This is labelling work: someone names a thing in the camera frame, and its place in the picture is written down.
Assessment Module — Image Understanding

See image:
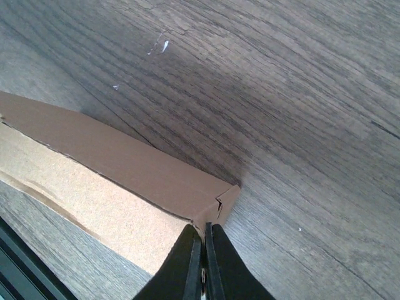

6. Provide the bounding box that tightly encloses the black aluminium frame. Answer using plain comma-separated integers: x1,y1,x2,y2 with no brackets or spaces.
1,219,76,300

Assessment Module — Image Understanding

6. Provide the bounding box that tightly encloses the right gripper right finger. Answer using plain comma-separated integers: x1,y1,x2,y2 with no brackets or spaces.
204,222,274,299

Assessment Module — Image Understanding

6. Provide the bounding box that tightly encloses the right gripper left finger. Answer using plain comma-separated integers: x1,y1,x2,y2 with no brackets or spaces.
134,225,202,300

